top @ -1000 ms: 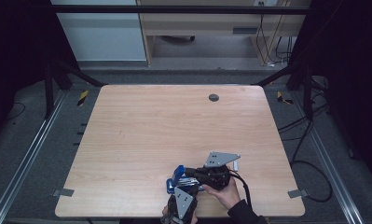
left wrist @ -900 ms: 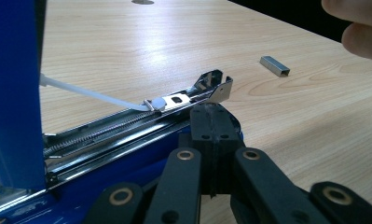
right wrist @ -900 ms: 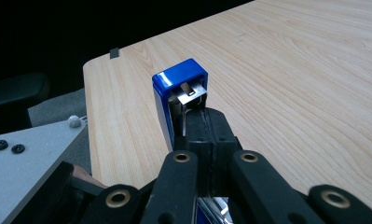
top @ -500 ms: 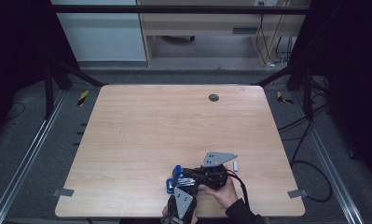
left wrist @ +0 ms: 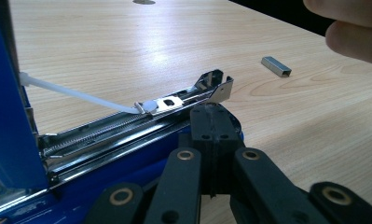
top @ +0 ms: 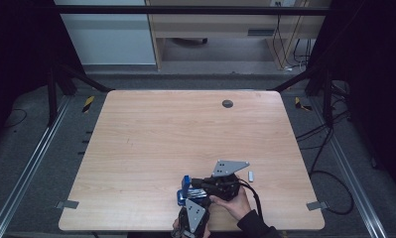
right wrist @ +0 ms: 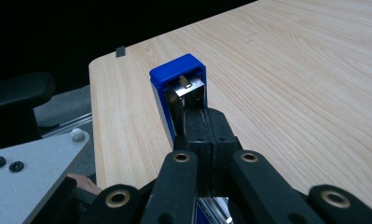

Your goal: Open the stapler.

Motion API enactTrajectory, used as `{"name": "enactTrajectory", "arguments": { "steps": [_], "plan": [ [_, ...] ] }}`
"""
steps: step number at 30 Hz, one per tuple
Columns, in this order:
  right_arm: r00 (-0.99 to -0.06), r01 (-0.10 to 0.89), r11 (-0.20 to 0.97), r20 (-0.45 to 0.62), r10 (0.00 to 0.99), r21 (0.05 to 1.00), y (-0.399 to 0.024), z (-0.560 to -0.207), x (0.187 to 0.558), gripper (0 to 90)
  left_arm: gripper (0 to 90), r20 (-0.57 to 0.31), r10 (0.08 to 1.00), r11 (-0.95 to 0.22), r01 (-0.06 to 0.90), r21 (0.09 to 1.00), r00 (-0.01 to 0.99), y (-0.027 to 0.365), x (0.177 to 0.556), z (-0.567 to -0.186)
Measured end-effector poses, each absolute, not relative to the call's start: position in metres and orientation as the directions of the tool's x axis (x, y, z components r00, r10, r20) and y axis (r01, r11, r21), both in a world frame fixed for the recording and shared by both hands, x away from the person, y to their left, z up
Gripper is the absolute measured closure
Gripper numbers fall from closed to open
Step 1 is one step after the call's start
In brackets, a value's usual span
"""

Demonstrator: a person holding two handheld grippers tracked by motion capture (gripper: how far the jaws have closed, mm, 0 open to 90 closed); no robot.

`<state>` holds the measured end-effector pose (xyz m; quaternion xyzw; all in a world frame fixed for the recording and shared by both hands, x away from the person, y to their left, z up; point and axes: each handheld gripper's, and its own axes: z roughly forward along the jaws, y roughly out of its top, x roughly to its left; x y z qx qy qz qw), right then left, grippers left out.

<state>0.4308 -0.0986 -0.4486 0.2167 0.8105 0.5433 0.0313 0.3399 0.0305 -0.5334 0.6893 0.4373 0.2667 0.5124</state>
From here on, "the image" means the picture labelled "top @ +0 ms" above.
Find thin black floor cable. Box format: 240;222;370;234
6;108;29;129

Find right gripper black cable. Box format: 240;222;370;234
236;178;264;221

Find black horizontal frame bar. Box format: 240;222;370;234
53;4;332;17

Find yellow-black tool right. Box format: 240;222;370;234
294;96;314;113

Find bundle of black floor cables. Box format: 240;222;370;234
295;82;352;177

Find aluminium floor rail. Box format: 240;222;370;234
309;97;389;238
0;95;72;238

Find black curtain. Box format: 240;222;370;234
0;0;85;158
309;0;396;194

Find white cabinet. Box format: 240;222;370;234
53;0;157;66

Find person's right hand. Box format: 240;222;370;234
208;185;253;222

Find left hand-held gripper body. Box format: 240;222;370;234
177;198;211;238

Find grey table corner bracket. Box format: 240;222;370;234
306;200;330;212
55;199;80;210

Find black floor cable loop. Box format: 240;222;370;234
309;170;355;216

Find yellow-handled tool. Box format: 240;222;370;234
81;95;96;114

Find black frame strut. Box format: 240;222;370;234
47;63;116;127
267;66;334;129

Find hanging cables under desk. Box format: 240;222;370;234
271;1;315;72

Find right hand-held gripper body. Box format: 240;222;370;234
202;160;251;202

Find light wooden desk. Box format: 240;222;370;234
144;0;332;71

